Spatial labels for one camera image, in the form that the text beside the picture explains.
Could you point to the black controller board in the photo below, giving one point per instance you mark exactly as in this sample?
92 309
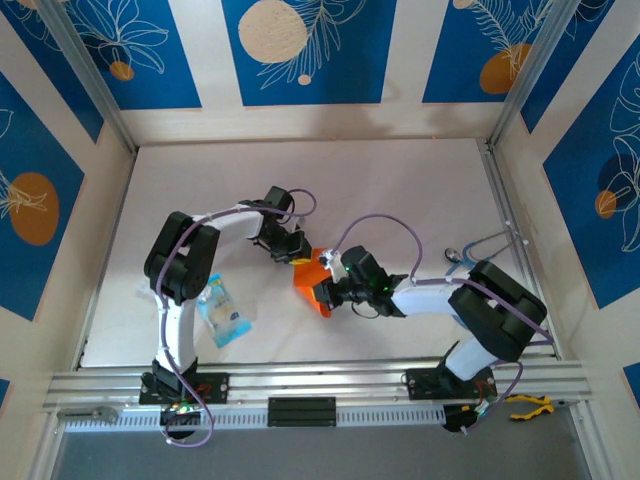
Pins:
192 417
452 417

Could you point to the aluminium frame rail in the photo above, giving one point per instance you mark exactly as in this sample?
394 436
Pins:
325 382

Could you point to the aluminium side rail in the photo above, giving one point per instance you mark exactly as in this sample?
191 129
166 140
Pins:
492 170

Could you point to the aluminium frame post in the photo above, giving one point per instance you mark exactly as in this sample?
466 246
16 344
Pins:
85 75
530 75

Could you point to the orange paper sheet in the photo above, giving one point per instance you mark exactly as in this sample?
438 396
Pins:
307 277

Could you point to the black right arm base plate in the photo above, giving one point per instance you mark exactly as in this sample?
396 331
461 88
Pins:
422 385

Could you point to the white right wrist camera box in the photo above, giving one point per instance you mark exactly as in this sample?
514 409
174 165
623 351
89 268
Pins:
330 260

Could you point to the black rail bracket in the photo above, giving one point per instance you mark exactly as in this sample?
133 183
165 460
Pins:
300 412

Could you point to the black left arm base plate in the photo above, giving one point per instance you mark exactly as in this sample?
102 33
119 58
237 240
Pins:
217 387

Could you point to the blue snack packet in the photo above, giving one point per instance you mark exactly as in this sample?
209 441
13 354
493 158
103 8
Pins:
225 320

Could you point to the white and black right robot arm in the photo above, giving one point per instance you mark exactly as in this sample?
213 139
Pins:
500 310

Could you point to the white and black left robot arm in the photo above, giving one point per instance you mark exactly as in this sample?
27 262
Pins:
182 260

